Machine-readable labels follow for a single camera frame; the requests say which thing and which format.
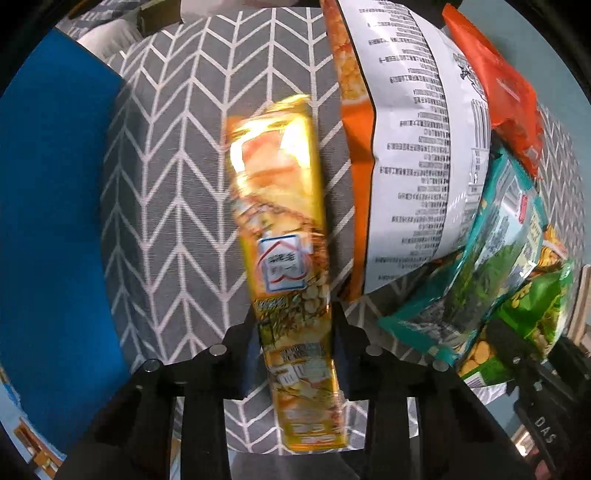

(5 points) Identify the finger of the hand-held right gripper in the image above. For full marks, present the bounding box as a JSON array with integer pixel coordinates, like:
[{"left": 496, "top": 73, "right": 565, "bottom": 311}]
[{"left": 487, "top": 318, "right": 543, "bottom": 374}]

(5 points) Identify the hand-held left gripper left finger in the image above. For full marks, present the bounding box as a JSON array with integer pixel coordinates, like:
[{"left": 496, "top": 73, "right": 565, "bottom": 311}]
[{"left": 55, "top": 308, "right": 269, "bottom": 480}]

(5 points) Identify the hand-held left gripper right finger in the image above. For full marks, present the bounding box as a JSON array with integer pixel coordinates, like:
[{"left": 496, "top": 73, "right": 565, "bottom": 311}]
[{"left": 330, "top": 302, "right": 550, "bottom": 480}]

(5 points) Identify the green snack packet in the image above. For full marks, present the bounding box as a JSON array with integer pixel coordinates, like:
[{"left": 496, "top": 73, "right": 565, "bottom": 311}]
[{"left": 457, "top": 226, "right": 575, "bottom": 388}]

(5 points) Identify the yellow snack box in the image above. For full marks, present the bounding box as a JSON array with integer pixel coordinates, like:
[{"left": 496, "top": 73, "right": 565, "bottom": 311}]
[{"left": 225, "top": 95, "right": 352, "bottom": 455}]

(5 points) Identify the blue cardboard box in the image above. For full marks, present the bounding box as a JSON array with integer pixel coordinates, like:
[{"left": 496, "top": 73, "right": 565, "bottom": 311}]
[{"left": 0, "top": 28, "right": 134, "bottom": 444}]

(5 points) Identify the orange-red snack packet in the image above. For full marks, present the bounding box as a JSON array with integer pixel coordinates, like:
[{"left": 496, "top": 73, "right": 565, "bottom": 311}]
[{"left": 442, "top": 4, "right": 546, "bottom": 178}]

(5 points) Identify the teal snack packet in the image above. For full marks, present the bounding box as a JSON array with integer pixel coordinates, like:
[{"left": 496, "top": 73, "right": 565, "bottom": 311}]
[{"left": 379, "top": 148, "right": 546, "bottom": 365}]

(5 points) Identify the grey chevron tablecloth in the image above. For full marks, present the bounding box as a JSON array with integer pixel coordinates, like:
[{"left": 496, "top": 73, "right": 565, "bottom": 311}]
[{"left": 55, "top": 7, "right": 587, "bottom": 457}]

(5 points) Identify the large white orange snack bag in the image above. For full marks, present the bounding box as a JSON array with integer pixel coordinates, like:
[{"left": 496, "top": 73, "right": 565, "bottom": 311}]
[{"left": 321, "top": 0, "right": 492, "bottom": 303}]

